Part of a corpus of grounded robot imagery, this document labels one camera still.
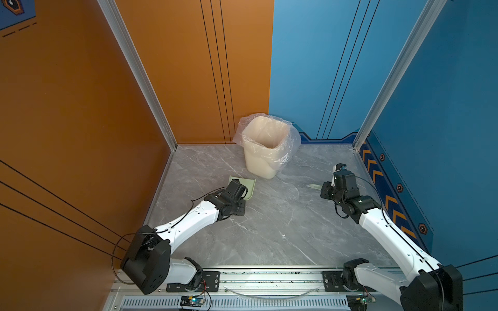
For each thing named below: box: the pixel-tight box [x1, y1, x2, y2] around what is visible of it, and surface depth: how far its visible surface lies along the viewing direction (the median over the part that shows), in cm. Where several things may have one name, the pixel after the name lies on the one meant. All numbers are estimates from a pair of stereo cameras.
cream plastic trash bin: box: [241, 115, 291, 179], surface depth 94 cm
